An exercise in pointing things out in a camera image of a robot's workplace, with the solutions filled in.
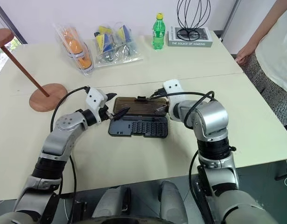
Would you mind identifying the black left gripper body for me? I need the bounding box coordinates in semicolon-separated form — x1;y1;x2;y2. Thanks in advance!
100;105;115;122

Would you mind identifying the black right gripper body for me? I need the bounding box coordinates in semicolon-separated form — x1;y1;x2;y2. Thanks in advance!
156;87;169;98

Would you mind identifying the black screwdriver bit case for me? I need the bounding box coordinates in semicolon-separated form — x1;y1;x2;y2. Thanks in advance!
108;95;169;139

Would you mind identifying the person's bare hand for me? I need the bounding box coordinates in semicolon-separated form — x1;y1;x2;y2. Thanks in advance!
235;42;259;65

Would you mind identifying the clear bag with blue-yellow items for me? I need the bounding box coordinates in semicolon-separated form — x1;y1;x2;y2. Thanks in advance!
94;21;144;69

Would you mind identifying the grey hardcover book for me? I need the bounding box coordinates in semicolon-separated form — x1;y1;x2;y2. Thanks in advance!
167;26;214;47

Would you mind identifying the green plastic soda bottle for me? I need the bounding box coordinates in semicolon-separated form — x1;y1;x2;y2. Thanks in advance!
152;13;166;50

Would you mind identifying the wooden round-base stand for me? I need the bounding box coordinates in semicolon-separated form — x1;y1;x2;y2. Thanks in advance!
0;28;68;113

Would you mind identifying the clear bag with orange items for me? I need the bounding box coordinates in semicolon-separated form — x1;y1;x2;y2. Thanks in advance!
52;22;96;76

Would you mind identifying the grey rounded robot body shape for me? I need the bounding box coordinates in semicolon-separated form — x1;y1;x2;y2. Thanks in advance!
159;180;189;224
97;185;133;224

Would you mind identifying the person in white shirt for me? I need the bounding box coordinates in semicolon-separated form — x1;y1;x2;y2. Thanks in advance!
240;52;287;139

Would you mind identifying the person's white top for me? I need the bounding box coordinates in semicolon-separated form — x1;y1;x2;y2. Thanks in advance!
254;14;287;94

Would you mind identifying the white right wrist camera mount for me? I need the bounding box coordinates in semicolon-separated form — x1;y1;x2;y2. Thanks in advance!
163;79;189;106

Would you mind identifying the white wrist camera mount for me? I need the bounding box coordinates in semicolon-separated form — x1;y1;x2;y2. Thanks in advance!
163;79;189;106
85;87;107;123

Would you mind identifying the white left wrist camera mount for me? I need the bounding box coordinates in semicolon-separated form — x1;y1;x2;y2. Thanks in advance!
85;87;107;123

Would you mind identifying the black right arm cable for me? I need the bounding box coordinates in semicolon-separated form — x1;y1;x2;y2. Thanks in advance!
149;91;218;224

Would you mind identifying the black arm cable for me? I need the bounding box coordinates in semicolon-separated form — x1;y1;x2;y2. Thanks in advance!
50;85;91;224
149;91;218;224

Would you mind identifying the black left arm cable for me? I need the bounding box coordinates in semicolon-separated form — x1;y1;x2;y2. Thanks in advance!
50;85;91;224

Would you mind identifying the black wire ornament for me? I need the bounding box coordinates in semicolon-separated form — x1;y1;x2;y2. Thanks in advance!
175;0;212;40

